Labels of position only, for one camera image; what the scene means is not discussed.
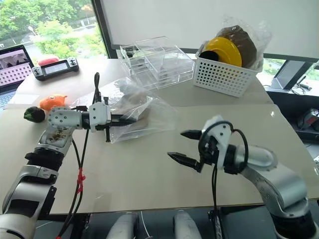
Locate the clear plastic bag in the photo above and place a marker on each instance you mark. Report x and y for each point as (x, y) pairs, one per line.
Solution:
(159, 117)

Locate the black side desk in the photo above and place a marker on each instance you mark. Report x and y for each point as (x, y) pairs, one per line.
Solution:
(286, 104)

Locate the dark eggplant toy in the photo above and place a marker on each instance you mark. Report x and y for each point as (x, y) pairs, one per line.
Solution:
(36, 115)

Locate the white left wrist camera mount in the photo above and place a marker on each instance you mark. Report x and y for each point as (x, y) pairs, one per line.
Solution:
(98, 115)

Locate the white board with dark frame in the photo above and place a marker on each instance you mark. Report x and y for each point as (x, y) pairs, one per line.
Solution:
(187, 20)

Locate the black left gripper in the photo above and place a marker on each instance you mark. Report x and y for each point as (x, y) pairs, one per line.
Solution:
(108, 135)

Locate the white perforated plastic basket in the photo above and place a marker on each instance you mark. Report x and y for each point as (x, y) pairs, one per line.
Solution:
(219, 77)

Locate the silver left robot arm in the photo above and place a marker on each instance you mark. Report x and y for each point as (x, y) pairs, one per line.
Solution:
(62, 118)

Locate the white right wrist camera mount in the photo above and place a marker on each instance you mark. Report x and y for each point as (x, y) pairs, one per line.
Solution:
(223, 135)

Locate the brown item in plastic bag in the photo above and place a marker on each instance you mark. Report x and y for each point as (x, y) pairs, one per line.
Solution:
(264, 35)

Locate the black handheld controller with screen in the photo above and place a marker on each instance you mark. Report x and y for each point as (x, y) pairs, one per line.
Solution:
(56, 67)

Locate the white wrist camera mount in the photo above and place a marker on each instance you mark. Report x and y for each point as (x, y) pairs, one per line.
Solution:
(98, 115)
(223, 135)

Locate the dark window frame post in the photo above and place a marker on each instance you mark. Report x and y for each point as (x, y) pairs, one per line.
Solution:
(101, 25)

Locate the red rounded object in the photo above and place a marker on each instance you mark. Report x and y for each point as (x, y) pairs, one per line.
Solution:
(47, 61)

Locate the brown hat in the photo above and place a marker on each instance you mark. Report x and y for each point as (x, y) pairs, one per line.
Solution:
(249, 49)

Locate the orange plush toy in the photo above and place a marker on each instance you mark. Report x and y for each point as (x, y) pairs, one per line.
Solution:
(51, 102)

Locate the grey tablet on stand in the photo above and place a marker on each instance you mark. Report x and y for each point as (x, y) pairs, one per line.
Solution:
(289, 73)

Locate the clear acrylic drawer organizer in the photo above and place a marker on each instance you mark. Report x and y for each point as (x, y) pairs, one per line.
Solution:
(164, 64)

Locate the grey rounded shape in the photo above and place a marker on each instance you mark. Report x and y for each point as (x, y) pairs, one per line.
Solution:
(187, 225)
(124, 226)

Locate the grey device with red part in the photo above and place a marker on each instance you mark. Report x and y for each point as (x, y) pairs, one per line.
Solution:
(309, 119)

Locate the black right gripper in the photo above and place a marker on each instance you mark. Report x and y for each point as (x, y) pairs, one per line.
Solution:
(211, 149)

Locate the open laptop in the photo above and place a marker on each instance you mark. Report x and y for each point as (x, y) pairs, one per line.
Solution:
(12, 64)

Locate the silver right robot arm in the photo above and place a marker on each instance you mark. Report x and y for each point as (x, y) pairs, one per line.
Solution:
(286, 186)

